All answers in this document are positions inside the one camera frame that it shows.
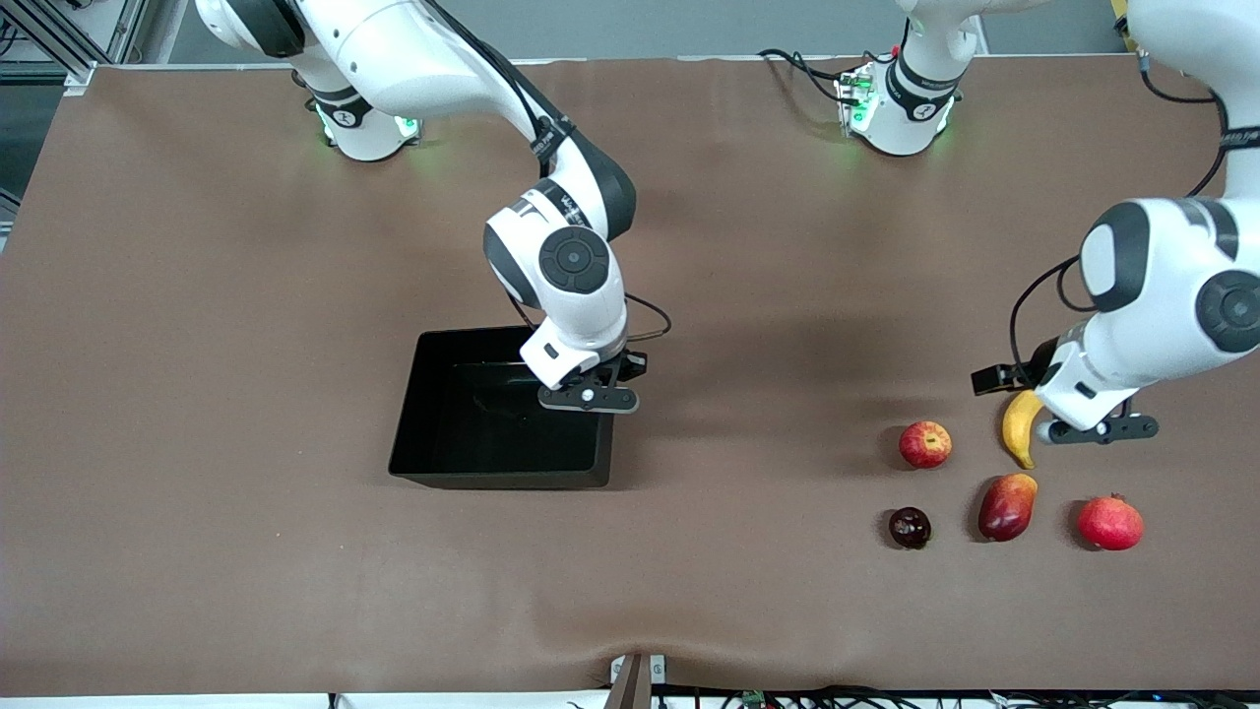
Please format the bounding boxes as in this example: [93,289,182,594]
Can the brown table mat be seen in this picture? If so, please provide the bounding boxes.
[0,54,1260,695]

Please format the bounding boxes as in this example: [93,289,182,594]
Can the red yellow apple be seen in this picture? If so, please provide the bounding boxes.
[898,420,954,471]

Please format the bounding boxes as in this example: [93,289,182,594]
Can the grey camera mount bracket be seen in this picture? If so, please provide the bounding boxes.
[602,652,668,709]

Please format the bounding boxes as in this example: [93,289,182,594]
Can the black base cables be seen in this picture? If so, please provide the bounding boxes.
[756,44,867,107]

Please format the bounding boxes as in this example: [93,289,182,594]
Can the red orange mango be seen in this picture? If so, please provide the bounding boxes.
[977,473,1040,544]

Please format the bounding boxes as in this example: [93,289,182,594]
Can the dark purple plum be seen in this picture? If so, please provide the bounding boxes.
[888,506,933,550]

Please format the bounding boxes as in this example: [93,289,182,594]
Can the silver aluminium frame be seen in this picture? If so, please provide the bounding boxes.
[0,0,151,92]

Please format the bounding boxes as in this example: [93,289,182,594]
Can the red pomegranate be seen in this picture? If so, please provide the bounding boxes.
[1076,492,1146,552]

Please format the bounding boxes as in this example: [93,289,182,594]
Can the black plastic box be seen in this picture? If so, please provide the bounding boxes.
[388,327,631,491]

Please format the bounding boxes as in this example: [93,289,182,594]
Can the yellow banana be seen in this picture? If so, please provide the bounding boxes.
[1002,389,1046,471]

